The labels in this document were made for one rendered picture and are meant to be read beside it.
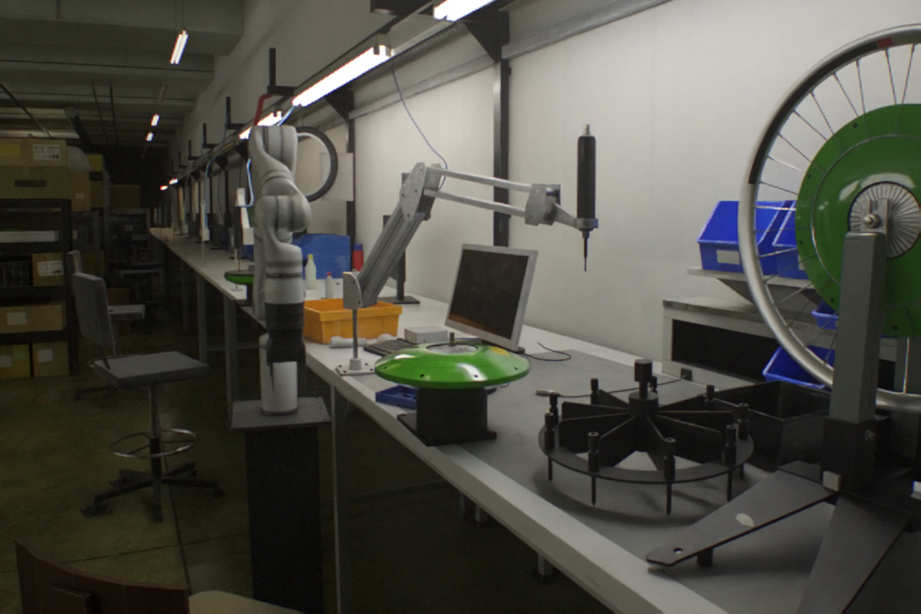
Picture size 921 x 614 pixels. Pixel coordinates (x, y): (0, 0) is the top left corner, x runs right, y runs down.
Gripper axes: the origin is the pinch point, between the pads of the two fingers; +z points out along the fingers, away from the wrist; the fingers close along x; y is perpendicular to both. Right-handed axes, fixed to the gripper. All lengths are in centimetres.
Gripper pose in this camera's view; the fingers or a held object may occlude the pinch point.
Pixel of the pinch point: (286, 388)
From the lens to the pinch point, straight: 145.4
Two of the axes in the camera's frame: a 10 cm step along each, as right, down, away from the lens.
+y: 2.9, 0.8, -9.5
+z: 0.0, 10.0, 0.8
